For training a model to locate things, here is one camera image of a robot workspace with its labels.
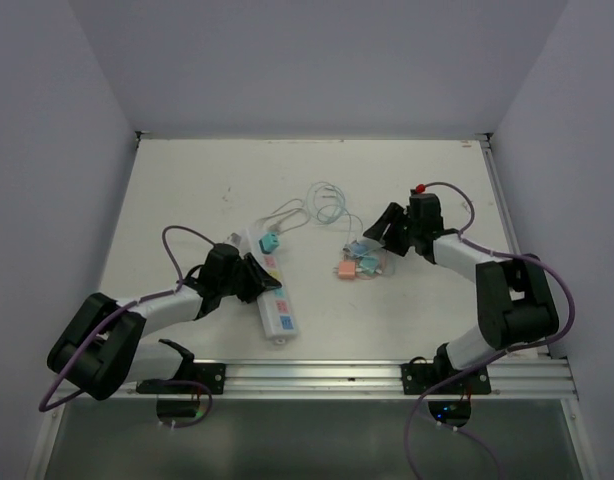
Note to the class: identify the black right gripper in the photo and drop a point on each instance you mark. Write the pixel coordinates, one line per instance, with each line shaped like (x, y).
(392, 212)

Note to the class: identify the teal dual usb charger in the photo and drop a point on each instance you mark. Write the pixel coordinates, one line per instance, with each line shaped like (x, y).
(268, 243)

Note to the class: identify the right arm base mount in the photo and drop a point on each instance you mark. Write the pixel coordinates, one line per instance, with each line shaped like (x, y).
(437, 377)

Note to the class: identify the white power strip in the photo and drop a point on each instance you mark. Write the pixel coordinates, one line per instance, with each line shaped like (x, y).
(277, 316)

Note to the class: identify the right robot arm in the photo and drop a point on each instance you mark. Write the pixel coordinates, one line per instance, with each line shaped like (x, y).
(513, 298)

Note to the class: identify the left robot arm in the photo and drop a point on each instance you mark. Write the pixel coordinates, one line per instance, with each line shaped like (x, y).
(100, 350)

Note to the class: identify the mint green charger plug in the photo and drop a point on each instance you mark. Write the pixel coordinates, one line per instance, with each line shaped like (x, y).
(369, 266)

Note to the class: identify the right side aluminium rail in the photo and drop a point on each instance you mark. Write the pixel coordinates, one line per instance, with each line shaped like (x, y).
(486, 148)

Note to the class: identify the orange charger plug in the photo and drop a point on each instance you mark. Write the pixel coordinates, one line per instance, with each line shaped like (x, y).
(346, 270)

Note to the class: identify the aluminium table rail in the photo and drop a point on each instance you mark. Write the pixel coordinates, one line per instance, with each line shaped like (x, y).
(515, 379)

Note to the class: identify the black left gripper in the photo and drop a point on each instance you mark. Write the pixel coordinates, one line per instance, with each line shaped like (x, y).
(263, 282)

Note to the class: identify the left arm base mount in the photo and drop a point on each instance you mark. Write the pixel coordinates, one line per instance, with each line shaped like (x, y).
(185, 388)

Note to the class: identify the white charger plug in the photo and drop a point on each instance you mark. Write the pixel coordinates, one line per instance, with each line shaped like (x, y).
(372, 244)

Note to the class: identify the light blue charger plug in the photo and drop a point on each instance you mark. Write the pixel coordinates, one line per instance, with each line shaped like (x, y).
(358, 250)

